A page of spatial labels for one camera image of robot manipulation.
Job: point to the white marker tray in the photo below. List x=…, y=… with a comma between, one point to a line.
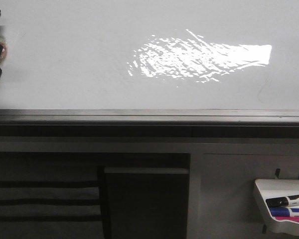
x=271, y=188

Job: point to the white whiteboard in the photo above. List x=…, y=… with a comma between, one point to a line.
x=150, y=54

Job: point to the grey striped fabric organizer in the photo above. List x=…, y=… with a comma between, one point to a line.
x=53, y=196

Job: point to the black tray hook left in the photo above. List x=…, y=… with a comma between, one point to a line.
x=277, y=173

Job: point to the blue capped marker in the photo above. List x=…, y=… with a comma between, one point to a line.
x=284, y=212

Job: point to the aluminium whiteboard ledge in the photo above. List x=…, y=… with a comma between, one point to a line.
x=149, y=117

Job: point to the pink marker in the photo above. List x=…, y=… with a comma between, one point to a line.
x=292, y=219

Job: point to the black capped marker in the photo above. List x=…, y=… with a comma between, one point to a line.
x=284, y=201

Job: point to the dark panel with white top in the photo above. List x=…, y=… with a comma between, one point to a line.
x=148, y=203

